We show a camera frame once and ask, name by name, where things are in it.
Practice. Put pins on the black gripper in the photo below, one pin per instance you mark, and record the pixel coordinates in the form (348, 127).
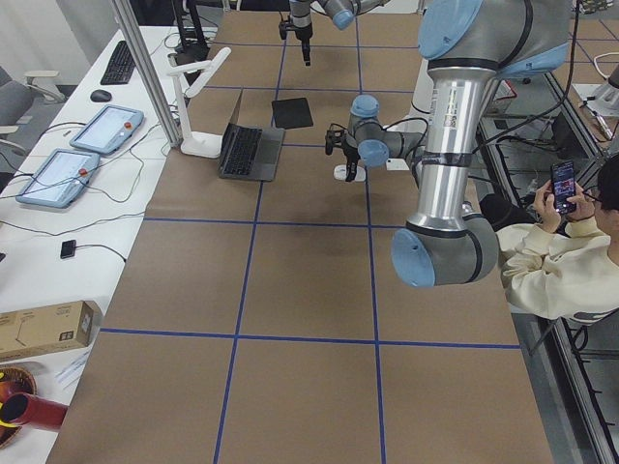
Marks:
(349, 149)
(304, 35)

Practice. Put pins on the white computer mouse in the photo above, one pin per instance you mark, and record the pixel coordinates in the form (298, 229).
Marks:
(341, 174)

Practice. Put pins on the black mouse pad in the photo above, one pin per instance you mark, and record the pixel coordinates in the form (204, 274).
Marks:
(292, 113)

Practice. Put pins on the grey laptop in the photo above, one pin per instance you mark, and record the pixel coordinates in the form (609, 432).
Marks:
(249, 153)

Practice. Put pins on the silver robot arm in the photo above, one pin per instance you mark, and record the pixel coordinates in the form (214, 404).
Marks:
(469, 46)
(341, 12)

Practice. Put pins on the black computer mouse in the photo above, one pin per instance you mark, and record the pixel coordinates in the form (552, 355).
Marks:
(100, 95)

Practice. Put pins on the black keyboard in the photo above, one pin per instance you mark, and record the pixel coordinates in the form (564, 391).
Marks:
(120, 66)

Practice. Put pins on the blue teach pendant far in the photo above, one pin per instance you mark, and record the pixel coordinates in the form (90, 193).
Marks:
(108, 130)

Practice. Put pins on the blue teach pendant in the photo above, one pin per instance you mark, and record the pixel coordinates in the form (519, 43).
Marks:
(108, 130)
(59, 181)

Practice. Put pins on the black smartphone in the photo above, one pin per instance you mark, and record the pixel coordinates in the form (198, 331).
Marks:
(562, 177)

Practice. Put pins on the person in cream sweater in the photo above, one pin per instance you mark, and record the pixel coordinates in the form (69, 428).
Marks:
(561, 266)

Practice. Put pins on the blue teach pendant near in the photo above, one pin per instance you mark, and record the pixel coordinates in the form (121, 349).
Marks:
(59, 181)

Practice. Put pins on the small black device on desk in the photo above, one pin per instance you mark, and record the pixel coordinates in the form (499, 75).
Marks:
(68, 249)

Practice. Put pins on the brown cardboard box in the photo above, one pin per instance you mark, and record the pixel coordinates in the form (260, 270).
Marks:
(47, 329)

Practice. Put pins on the wicker fruit basket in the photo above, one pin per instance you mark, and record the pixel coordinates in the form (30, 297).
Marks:
(13, 380)

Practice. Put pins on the red cylinder tube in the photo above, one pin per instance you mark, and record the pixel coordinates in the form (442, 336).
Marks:
(26, 409)

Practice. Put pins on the aluminium frame post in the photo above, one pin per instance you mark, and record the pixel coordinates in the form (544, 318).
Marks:
(123, 13)

